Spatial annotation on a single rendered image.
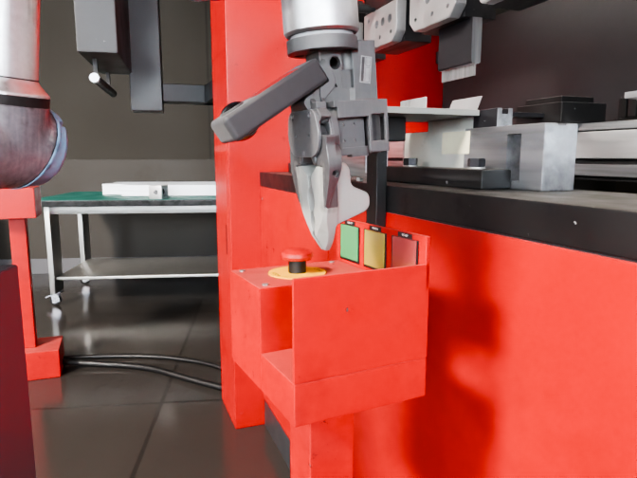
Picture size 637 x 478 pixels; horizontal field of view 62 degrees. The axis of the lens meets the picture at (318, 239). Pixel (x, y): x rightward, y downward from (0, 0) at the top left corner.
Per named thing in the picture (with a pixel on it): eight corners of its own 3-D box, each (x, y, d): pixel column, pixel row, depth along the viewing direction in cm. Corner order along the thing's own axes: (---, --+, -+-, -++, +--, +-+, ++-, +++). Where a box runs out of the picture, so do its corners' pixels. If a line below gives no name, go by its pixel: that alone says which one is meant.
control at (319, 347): (232, 359, 70) (228, 223, 67) (339, 340, 77) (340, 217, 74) (294, 428, 52) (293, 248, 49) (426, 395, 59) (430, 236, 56)
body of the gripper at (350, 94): (391, 156, 54) (385, 32, 52) (316, 165, 50) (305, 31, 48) (354, 156, 61) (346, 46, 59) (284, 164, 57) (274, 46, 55)
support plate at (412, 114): (294, 119, 95) (294, 113, 95) (421, 122, 104) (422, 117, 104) (333, 111, 79) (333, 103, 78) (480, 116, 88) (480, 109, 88)
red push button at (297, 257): (276, 276, 67) (276, 248, 67) (304, 272, 69) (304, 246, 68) (288, 282, 64) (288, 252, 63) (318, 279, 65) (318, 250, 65)
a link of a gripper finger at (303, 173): (363, 242, 59) (357, 157, 57) (315, 251, 56) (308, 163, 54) (349, 238, 61) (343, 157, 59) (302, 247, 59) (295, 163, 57)
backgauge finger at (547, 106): (452, 124, 103) (453, 98, 102) (556, 127, 112) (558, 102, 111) (493, 120, 91) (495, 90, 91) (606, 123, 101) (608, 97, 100)
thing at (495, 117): (427, 132, 103) (428, 116, 102) (441, 132, 104) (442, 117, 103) (496, 126, 84) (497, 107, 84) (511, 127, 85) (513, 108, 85)
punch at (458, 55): (437, 82, 100) (439, 29, 98) (445, 82, 101) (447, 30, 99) (470, 75, 91) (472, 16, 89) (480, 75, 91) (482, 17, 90)
